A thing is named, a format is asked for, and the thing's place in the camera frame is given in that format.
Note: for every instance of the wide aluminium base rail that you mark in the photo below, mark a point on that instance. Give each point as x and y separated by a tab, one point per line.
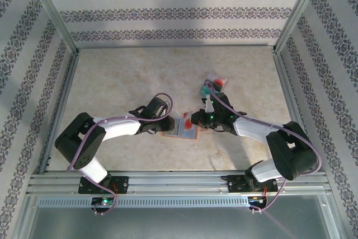
173	183

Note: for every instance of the teal plastic card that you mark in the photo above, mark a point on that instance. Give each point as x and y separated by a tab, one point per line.
205	90

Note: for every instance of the controller board with LED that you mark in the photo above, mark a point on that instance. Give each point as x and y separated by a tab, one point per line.
256	199
104	201

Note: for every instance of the grey sheet metal tray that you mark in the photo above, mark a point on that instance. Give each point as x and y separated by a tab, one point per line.
167	225

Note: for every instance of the red white plastic card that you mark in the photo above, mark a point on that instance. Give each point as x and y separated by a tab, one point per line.
188	124
218	81

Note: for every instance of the aluminium side rail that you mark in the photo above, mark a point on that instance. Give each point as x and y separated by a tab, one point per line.
60	110
293	110

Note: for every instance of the thin aluminium cross rail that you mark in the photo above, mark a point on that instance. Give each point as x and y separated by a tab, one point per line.
173	46

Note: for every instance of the tan leather card holder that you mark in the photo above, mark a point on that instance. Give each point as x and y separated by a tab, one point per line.
172	128

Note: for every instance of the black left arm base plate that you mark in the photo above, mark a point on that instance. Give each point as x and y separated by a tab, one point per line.
123	184

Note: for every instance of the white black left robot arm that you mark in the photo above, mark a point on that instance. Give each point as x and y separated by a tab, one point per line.
120	125

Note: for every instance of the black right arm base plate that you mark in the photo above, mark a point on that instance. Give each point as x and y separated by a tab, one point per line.
233	184

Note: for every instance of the aluminium frame post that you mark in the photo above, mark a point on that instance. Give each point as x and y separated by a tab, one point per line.
53	12
298	12

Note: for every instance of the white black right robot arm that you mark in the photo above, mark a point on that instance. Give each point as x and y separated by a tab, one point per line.
251	127

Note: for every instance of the clear acrylic card box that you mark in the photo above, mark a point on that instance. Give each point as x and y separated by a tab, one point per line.
221	90

